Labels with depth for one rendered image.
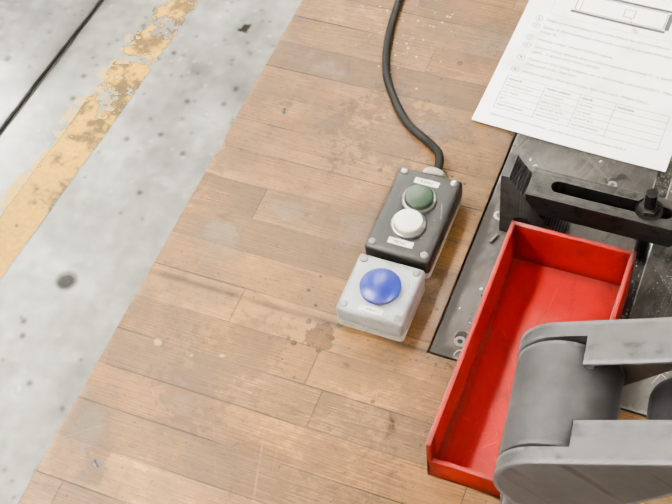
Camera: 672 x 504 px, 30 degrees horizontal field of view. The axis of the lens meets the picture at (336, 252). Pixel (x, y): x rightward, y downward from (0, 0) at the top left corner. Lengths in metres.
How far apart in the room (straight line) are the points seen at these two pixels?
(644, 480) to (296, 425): 0.54
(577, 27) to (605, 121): 0.14
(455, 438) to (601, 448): 0.48
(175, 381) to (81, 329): 1.17
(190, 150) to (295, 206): 1.28
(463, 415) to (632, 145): 0.36
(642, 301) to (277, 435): 0.37
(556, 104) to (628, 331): 0.69
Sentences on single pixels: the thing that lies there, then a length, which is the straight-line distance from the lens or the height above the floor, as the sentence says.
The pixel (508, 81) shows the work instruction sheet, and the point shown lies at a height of 0.90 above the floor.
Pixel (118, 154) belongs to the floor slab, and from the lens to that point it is 2.60.
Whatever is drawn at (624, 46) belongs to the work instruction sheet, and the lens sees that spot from 1.44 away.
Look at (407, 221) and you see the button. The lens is 1.23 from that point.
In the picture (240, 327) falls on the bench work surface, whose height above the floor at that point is 0.90.
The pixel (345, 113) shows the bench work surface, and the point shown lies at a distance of 1.38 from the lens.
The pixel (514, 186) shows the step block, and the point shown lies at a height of 0.98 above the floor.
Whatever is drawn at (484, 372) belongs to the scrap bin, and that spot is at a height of 0.91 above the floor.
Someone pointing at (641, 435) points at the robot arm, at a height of 1.33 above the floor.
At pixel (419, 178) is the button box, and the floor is 0.93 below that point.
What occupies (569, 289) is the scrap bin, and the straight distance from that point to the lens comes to 1.23.
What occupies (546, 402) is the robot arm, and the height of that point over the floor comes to 1.31.
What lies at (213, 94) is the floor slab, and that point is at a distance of 2.66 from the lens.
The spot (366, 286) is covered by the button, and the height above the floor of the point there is 0.94.
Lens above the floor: 1.93
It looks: 55 degrees down
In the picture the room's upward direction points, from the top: 9 degrees counter-clockwise
